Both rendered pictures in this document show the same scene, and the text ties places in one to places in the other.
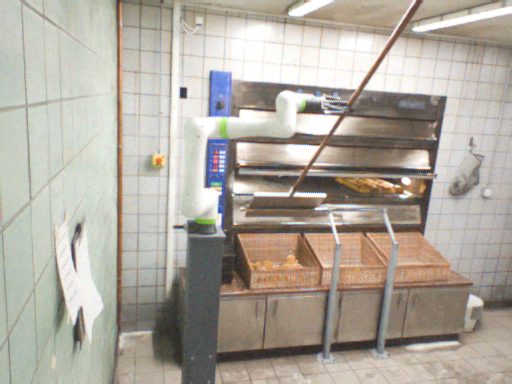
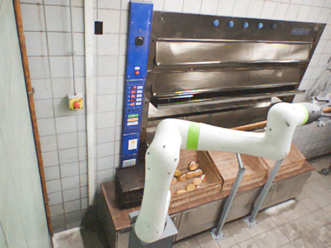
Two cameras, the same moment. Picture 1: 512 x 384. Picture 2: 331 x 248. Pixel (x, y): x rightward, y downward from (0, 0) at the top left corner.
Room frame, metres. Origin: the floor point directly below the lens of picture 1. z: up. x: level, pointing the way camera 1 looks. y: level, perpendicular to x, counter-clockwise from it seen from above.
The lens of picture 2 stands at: (1.50, 0.54, 2.41)
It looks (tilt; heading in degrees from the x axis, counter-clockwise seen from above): 31 degrees down; 344
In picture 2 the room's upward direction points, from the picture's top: 10 degrees clockwise
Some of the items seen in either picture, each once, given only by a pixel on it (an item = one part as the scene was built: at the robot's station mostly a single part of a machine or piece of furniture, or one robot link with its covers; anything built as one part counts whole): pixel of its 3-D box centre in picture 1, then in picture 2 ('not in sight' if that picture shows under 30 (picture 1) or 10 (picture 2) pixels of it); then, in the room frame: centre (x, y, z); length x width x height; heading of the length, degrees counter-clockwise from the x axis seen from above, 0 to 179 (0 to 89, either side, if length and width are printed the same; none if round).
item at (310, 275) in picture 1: (276, 258); (184, 172); (3.27, -0.19, 0.72); 0.56 x 0.49 x 0.28; 107
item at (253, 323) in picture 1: (324, 305); (214, 193); (3.37, -0.63, 0.29); 2.42 x 0.56 x 0.58; 106
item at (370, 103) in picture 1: (343, 101); (249, 29); (3.71, -0.66, 1.99); 1.80 x 0.08 x 0.21; 106
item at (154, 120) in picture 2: (332, 197); (226, 111); (3.70, -0.66, 1.16); 1.80 x 0.06 x 0.04; 106
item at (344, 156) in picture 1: (338, 155); (237, 78); (3.68, -0.66, 1.54); 1.79 x 0.11 x 0.19; 106
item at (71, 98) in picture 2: (159, 159); (75, 101); (3.24, 0.77, 1.46); 0.10 x 0.07 x 0.10; 106
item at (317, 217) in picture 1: (331, 213); (223, 123); (3.68, -0.66, 1.02); 1.79 x 0.11 x 0.19; 106
